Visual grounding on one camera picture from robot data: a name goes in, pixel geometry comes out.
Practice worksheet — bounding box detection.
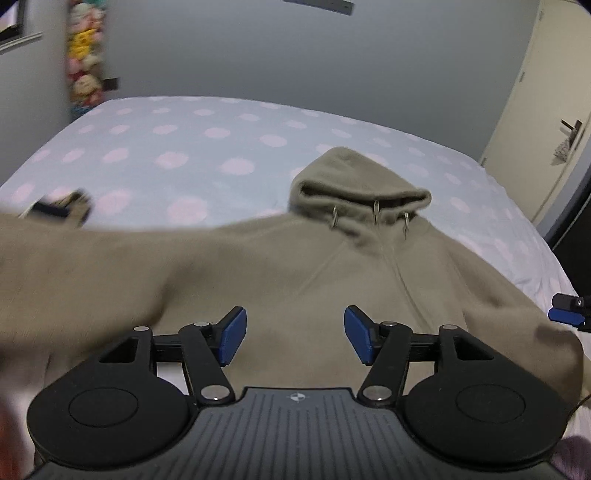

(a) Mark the beige zip hoodie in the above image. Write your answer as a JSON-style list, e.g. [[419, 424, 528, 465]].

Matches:
[[1, 148, 584, 404]]

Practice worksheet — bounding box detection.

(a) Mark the polka dot bed sheet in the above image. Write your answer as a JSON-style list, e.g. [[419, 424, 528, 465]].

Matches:
[[1, 97, 573, 308]]

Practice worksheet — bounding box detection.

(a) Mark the dark framed window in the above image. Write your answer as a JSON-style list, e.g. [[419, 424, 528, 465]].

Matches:
[[0, 0, 27, 44]]

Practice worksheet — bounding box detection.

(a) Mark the purple garment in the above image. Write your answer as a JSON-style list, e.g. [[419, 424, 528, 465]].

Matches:
[[551, 436, 591, 480]]

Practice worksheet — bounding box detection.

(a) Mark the orange garment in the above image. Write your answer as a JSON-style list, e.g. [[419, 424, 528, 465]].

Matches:
[[0, 400, 26, 480]]

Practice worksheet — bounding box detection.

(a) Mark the black door handle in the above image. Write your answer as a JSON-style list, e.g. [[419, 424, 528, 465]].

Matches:
[[554, 120, 583, 162]]

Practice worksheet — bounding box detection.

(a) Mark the cream door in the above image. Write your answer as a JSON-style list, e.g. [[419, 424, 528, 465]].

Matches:
[[482, 1, 590, 224]]

